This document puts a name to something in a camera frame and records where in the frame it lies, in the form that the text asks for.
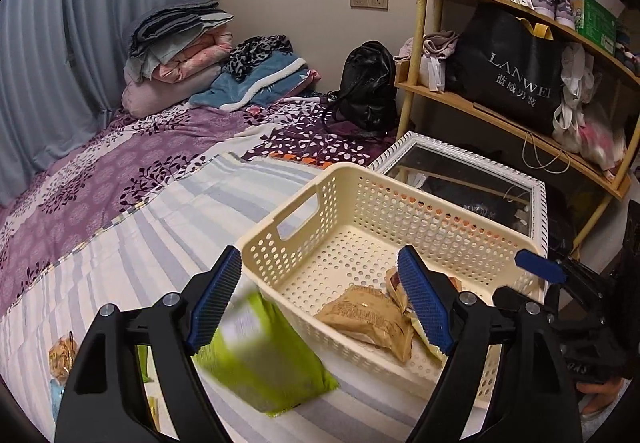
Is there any grey folded blanket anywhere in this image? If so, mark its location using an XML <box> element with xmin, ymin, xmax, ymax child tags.
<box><xmin>130</xmin><ymin>0</ymin><xmax>236</xmax><ymax>58</ymax></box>

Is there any large green snack packet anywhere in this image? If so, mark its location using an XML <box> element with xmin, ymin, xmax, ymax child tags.
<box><xmin>194</xmin><ymin>292</ymin><xmax>342</xmax><ymax>420</ymax></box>

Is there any black shopping bag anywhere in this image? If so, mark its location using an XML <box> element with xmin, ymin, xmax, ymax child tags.
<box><xmin>445</xmin><ymin>3</ymin><xmax>572</xmax><ymax>137</ymax></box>

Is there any leopard print cloth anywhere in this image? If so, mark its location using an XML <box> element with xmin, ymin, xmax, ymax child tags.
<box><xmin>222</xmin><ymin>35</ymin><xmax>296</xmax><ymax>84</ymax></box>

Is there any blue white striped sheet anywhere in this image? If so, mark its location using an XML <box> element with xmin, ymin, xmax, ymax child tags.
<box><xmin>0</xmin><ymin>153</ymin><xmax>501</xmax><ymax>443</ymax></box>

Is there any purple floral bedsheet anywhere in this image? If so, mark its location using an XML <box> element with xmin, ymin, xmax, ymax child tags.
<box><xmin>0</xmin><ymin>93</ymin><xmax>401</xmax><ymax>319</ymax></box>

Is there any pink floral quilt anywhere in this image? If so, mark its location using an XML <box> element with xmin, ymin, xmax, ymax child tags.
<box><xmin>150</xmin><ymin>23</ymin><xmax>234</xmax><ymax>84</ymax></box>

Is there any white framed glass table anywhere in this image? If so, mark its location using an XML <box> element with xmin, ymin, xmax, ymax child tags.
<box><xmin>369</xmin><ymin>130</ymin><xmax>549</xmax><ymax>256</ymax></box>

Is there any brown crinkled snack packet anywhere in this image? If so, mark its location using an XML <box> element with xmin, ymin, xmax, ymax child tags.
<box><xmin>314</xmin><ymin>284</ymin><xmax>417</xmax><ymax>363</ymax></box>

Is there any thin white cord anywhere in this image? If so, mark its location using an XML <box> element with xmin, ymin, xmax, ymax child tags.
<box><xmin>521</xmin><ymin>132</ymin><xmax>572</xmax><ymax>174</ymax></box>

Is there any person's right hand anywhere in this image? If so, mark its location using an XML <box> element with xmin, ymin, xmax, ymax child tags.
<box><xmin>576</xmin><ymin>374</ymin><xmax>627</xmax><ymax>420</ymax></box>

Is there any light grey folded sheet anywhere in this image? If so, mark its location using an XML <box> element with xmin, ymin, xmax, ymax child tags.
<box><xmin>124</xmin><ymin>37</ymin><xmax>201</xmax><ymax>84</ymax></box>

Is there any green white cardboard box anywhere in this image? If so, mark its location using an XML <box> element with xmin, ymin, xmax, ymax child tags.
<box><xmin>570</xmin><ymin>0</ymin><xmax>627</xmax><ymax>56</ymax></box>

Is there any white plastic bag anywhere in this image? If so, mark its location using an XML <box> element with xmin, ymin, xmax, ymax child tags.
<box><xmin>551</xmin><ymin>43</ymin><xmax>597</xmax><ymax>140</ymax></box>

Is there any cream perforated plastic basket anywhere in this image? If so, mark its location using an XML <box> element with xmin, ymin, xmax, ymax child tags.
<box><xmin>235</xmin><ymin>161</ymin><xmax>549</xmax><ymax>410</ymax></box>

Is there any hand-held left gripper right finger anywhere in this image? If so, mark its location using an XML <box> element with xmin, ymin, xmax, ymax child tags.
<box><xmin>397</xmin><ymin>245</ymin><xmax>584</xmax><ymax>443</ymax></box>

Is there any beige snack bag brown banner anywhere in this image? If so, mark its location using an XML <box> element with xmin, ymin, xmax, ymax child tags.
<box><xmin>384</xmin><ymin>267</ymin><xmax>463</xmax><ymax>363</ymax></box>

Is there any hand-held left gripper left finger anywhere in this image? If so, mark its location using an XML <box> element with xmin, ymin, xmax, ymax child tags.
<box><xmin>54</xmin><ymin>245</ymin><xmax>243</xmax><ymax>443</ymax></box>

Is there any clear biscuit packet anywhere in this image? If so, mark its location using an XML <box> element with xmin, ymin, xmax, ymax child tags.
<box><xmin>47</xmin><ymin>332</ymin><xmax>79</xmax><ymax>385</ymax></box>

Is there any pink plastic bag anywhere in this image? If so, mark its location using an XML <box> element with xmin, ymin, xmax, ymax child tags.
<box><xmin>575</xmin><ymin>103</ymin><xmax>629</xmax><ymax>174</ymax></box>

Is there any blue fleece blanket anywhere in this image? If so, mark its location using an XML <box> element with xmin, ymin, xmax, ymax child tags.
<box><xmin>189</xmin><ymin>50</ymin><xmax>322</xmax><ymax>114</ymax></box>

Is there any blue-grey curtain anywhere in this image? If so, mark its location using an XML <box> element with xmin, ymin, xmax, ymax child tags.
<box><xmin>0</xmin><ymin>0</ymin><xmax>213</xmax><ymax>206</ymax></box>

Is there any beige folded garment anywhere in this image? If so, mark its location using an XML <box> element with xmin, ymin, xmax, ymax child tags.
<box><xmin>394</xmin><ymin>30</ymin><xmax>462</xmax><ymax>62</ymax></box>

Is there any black backpack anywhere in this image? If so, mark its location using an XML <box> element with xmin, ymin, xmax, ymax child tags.
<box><xmin>322</xmin><ymin>41</ymin><xmax>399</xmax><ymax>140</ymax></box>

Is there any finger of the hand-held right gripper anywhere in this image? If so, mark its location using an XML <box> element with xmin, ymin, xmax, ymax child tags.
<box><xmin>515</xmin><ymin>250</ymin><xmax>609</xmax><ymax>305</ymax></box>
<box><xmin>492</xmin><ymin>286</ymin><xmax>564</xmax><ymax>340</ymax></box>

